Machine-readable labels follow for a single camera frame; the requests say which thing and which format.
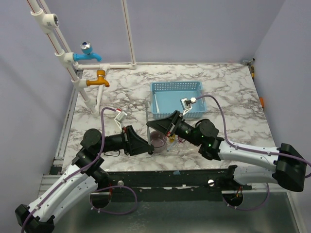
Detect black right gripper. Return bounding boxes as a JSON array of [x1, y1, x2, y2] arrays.
[[147, 110, 202, 147]]

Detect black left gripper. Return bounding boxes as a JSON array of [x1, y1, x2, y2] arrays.
[[97, 125, 155, 155]]

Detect purple mug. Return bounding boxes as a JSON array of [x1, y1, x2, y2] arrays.
[[150, 131, 167, 153]]

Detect clear textured glass tray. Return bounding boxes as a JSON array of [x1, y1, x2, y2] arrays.
[[165, 139, 196, 154]]

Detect light blue perforated basket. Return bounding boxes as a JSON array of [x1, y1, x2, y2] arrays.
[[150, 81, 203, 119]]

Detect light blue toothbrush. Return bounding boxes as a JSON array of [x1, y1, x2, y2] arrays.
[[167, 141, 177, 152]]

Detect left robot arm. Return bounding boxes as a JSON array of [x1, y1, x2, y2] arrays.
[[15, 126, 154, 233]]

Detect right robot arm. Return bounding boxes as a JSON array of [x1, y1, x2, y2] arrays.
[[146, 111, 307, 192]]

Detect orange tap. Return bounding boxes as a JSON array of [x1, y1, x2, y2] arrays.
[[86, 69, 110, 87]]

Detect orange clip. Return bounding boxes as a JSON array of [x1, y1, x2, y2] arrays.
[[259, 97, 265, 108]]

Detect blue tap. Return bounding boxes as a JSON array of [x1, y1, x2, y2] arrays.
[[73, 41, 102, 62]]

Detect yellow clamp tool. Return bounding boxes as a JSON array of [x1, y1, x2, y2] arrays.
[[242, 58, 255, 79]]

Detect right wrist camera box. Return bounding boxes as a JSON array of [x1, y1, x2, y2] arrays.
[[180, 97, 197, 116]]

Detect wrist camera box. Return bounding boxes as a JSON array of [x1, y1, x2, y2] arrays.
[[114, 110, 128, 131], [180, 97, 197, 116]]

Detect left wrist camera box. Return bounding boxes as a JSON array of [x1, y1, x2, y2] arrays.
[[114, 110, 128, 131]]

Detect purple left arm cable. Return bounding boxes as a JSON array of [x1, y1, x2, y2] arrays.
[[20, 107, 138, 233]]

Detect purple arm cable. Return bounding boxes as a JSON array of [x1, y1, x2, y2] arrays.
[[20, 107, 138, 233], [193, 95, 311, 211]]

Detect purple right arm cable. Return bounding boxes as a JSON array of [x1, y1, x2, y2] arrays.
[[193, 95, 311, 211]]

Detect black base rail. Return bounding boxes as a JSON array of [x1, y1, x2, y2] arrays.
[[89, 165, 252, 206]]

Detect white pvc pipe frame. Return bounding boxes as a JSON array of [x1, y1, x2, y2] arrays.
[[26, 0, 138, 117]]

